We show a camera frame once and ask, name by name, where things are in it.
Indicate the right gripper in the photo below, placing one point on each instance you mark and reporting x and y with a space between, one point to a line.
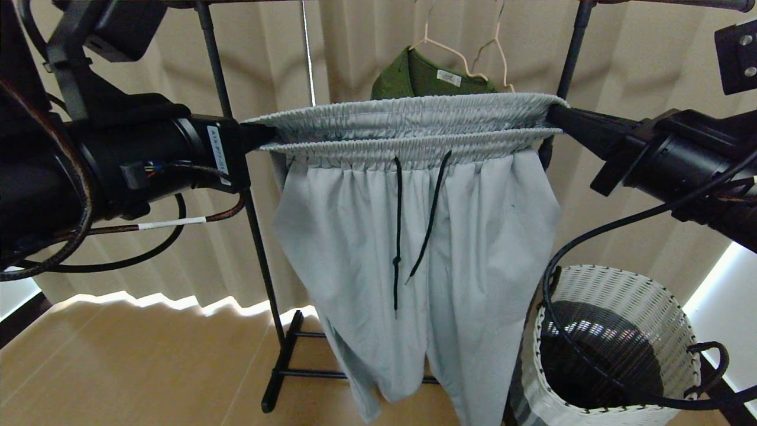
680 160

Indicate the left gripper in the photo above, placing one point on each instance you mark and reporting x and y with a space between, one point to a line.
148 154

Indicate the pale grey garment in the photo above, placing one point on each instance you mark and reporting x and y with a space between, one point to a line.
461 236

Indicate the pink clothes hanger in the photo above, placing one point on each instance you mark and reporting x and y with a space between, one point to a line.
447 50
502 59

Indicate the green printed shirt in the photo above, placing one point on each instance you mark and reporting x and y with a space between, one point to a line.
414 80

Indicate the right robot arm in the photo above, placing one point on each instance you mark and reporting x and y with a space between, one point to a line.
739 225

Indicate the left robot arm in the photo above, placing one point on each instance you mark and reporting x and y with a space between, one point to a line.
29 195

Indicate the white laundry basket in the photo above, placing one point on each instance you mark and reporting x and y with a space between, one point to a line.
621 284

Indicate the black clothes rack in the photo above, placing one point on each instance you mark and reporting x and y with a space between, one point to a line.
263 266

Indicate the beige curtain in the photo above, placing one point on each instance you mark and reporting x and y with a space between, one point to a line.
621 59

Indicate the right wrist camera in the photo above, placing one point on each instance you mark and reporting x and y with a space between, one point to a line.
739 59

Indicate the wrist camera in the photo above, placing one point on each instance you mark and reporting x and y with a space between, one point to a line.
124 23
739 59

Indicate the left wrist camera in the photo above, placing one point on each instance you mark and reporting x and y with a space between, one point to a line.
124 23

